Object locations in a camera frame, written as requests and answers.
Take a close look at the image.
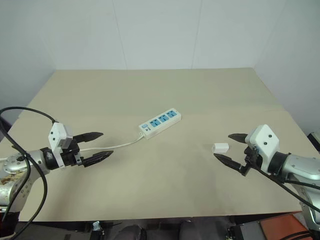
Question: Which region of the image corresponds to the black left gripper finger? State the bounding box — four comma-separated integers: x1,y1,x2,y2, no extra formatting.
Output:
83,150,115,168
72,131,104,144

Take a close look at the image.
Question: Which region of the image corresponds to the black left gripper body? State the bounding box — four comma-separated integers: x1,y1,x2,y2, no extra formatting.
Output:
60,139,85,168

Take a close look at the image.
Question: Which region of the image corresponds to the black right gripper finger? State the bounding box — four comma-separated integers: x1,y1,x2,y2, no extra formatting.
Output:
212,153,245,173
227,132,249,145

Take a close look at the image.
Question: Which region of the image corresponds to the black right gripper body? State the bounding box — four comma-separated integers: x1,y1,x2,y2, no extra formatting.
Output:
239,146,263,178

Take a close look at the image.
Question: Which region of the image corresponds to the white plug adapter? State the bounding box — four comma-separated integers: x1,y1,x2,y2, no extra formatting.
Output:
210,142,231,154

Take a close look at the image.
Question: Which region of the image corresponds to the white power strip with cord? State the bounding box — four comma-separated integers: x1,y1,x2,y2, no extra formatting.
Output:
138,107,182,140

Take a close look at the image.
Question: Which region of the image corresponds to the black object at table side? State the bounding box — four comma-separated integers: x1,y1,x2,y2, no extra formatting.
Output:
306,131,320,152

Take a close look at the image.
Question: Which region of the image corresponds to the black box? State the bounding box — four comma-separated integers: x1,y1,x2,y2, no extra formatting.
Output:
229,222,266,240

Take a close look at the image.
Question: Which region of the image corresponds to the orange red panel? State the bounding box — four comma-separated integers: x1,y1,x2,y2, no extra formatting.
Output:
259,211,309,240

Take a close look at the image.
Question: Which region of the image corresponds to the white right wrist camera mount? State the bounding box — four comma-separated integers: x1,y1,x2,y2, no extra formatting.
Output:
244,124,280,174

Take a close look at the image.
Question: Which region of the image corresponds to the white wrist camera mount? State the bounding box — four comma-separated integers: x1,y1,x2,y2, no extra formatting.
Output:
244,124,280,174
48,121,74,168

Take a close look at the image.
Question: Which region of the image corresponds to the thin white cable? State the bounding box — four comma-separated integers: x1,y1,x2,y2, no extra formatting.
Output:
78,132,145,152

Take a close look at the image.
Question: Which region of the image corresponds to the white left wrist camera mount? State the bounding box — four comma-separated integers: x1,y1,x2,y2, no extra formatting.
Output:
48,121,74,168

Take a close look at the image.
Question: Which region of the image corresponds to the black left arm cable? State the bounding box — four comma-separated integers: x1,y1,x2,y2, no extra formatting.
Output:
0,106,56,240

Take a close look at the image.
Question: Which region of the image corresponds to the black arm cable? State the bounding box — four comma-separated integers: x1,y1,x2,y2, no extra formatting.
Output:
0,106,56,240
252,166,320,210

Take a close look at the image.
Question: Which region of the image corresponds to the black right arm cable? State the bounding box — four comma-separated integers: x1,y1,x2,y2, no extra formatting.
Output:
252,166,320,210

